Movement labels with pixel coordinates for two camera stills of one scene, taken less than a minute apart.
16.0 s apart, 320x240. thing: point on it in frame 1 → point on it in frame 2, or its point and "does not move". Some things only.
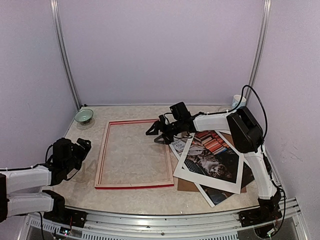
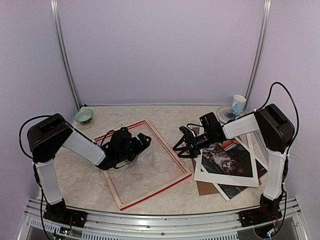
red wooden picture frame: x=97 y=185 → x=121 y=205
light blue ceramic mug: x=236 y=99 does not move
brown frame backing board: x=186 y=185 → x=204 y=188
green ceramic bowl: x=84 y=116 does not move
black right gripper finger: x=154 y=129 → x=183 y=143
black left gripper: x=83 y=144 → x=145 y=144
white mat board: x=235 y=187 → x=214 y=177
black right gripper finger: x=162 y=138 → x=187 y=153
